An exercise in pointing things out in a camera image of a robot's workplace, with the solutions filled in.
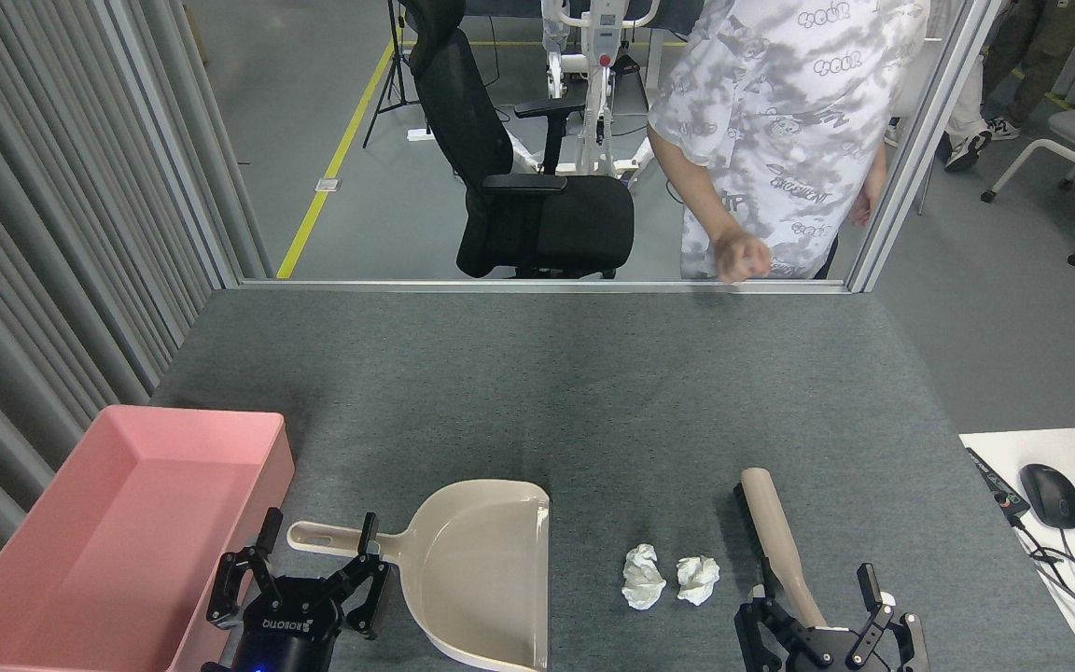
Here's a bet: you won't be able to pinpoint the black computer mouse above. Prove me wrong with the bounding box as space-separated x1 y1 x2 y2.
1020 464 1075 530

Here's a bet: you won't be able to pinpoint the person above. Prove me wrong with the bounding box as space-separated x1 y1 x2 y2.
647 0 932 284
883 51 996 174
981 0 1075 141

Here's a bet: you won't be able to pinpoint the white wheeled stand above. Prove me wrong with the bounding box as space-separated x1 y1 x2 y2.
500 0 664 178

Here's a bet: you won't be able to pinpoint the silver post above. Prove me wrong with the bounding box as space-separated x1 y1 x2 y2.
94 0 244 290
847 0 1005 293

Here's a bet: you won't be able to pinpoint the black slim device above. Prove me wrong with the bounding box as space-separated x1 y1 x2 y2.
965 448 1031 521

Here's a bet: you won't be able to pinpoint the black desk cable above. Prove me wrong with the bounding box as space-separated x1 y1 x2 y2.
1009 513 1075 645

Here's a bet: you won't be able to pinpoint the beige hand brush black bristles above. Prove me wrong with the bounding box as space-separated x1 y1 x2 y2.
733 468 830 631

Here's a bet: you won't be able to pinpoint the white paper ball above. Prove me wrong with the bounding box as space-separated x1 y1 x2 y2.
621 544 667 610
676 555 720 606

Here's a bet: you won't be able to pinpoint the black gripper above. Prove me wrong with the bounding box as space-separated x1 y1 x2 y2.
735 563 930 672
206 507 393 672

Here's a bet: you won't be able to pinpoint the beige plastic dustpan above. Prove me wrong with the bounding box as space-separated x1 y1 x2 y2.
287 479 552 672

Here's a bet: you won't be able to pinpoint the pink plastic bin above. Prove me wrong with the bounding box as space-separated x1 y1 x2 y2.
0 404 296 672

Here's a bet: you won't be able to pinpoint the black office chair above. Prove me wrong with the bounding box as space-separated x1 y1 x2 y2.
404 0 636 281

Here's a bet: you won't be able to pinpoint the grey curtain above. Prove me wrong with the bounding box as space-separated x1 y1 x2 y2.
0 0 272 626

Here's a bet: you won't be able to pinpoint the silver table edge rail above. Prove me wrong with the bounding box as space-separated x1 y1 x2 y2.
239 277 851 295

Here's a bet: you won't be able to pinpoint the black tripod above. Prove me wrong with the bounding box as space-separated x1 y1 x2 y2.
363 0 431 150

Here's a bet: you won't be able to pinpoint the person's right hand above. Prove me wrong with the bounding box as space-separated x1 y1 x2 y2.
710 227 774 285

